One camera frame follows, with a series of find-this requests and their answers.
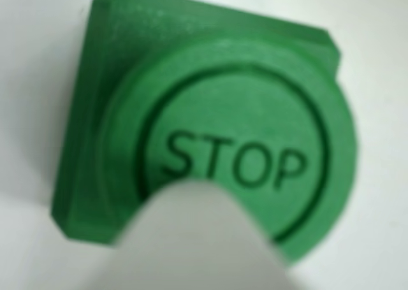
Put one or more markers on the green stop button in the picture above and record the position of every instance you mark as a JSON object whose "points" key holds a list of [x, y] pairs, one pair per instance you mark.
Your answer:
{"points": [[239, 111]]}

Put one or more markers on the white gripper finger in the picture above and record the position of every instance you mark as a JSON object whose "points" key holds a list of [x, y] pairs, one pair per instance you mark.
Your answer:
{"points": [[197, 239]]}

